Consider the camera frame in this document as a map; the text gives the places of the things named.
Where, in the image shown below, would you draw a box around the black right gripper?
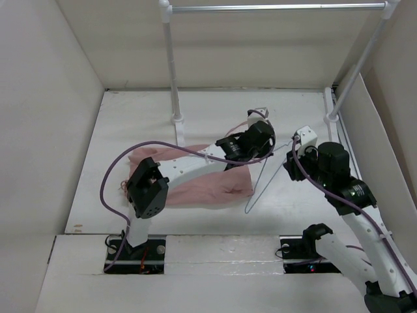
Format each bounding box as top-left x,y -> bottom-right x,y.
283,142 -> 331,188

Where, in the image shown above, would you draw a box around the pink trousers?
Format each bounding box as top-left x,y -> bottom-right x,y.
128,146 -> 253,207

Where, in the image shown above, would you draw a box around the blue wire hanger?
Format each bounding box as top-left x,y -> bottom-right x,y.
244,141 -> 291,215

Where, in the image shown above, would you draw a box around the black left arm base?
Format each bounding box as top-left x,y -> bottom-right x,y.
104,237 -> 166,275

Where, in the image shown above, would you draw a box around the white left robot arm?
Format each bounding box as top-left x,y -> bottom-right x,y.
122,121 -> 275,259

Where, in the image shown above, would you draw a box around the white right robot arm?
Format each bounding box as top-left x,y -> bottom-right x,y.
283,135 -> 416,312

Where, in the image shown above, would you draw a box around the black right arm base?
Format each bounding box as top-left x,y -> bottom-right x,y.
275,223 -> 340,274

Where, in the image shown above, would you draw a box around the white clothes rack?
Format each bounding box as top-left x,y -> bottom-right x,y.
158,0 -> 400,154

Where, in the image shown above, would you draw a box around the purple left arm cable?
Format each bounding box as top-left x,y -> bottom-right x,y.
100,109 -> 276,271

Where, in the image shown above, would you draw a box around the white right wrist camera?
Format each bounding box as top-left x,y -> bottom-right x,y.
294,125 -> 318,157

